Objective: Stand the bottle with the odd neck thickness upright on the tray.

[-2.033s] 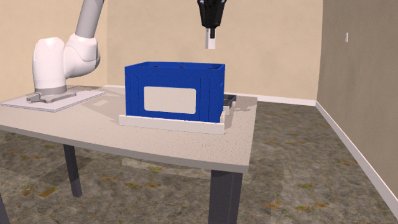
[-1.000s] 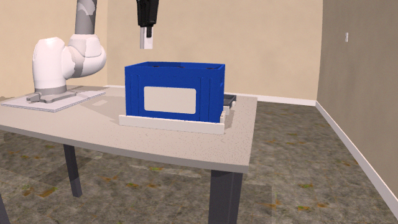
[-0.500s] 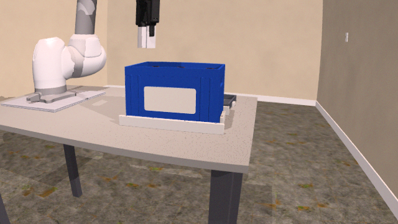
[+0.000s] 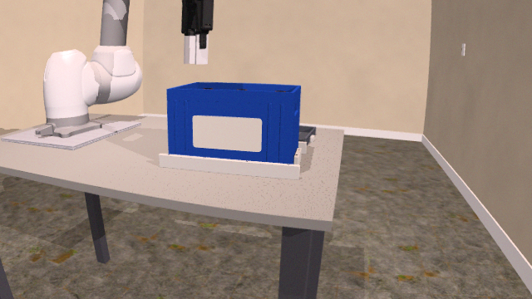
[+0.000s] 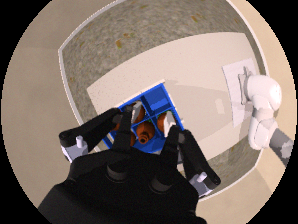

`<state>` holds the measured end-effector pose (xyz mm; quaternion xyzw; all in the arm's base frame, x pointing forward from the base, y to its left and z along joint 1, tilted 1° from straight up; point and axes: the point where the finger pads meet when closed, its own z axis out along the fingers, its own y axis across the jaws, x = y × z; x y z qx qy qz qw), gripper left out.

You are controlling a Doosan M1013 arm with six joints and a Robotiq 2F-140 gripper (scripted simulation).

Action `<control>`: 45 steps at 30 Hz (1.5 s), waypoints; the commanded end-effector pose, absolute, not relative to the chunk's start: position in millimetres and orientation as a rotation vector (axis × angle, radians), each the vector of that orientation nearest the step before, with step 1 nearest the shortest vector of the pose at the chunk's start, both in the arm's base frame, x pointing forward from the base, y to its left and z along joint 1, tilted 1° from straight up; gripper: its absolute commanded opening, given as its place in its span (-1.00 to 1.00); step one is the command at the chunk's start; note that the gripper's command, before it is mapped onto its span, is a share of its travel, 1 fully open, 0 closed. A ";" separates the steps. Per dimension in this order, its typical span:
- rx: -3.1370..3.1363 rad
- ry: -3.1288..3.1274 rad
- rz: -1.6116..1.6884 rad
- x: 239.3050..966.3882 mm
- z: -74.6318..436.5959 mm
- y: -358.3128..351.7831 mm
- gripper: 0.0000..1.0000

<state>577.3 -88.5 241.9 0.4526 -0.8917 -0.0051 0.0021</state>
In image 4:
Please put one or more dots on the blue plastic crate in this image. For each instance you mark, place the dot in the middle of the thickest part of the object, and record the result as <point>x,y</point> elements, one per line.
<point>260,124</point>

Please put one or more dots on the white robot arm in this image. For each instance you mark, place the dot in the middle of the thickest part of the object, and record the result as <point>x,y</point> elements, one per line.
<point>71,85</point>

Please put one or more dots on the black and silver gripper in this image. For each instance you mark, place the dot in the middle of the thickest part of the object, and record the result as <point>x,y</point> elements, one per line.
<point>196,44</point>

